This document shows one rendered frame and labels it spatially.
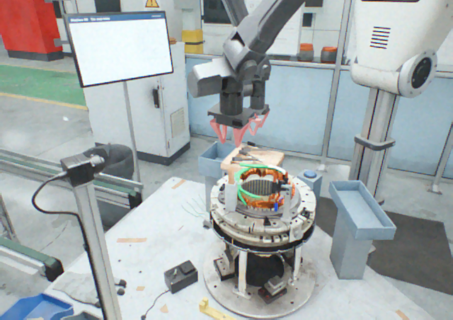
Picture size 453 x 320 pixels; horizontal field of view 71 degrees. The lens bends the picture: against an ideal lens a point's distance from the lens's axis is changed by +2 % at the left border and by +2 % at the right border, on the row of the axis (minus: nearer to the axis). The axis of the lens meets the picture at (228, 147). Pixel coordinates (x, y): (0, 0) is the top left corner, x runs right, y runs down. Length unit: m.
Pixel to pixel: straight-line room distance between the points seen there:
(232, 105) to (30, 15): 3.90
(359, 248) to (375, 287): 0.16
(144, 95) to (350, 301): 2.60
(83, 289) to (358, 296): 0.88
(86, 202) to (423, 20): 0.94
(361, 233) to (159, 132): 2.58
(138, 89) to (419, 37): 2.62
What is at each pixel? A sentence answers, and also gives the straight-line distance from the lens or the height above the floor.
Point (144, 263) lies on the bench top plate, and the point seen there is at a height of 0.78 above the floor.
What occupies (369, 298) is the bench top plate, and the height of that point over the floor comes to 0.78.
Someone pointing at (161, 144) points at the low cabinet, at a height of 0.25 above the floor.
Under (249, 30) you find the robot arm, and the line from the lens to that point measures 0.65.
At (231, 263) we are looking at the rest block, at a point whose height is 0.87.
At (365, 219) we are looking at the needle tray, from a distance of 1.09.
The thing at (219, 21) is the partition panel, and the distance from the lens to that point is 3.35.
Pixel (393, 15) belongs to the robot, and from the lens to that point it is 1.11.
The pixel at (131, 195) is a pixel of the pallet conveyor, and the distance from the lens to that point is 1.66.
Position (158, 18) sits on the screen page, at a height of 1.53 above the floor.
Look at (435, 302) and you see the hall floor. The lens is 2.43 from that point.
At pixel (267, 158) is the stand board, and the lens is 1.26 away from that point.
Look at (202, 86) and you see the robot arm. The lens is 0.68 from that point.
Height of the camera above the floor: 1.66
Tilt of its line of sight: 26 degrees down
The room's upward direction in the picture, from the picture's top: straight up
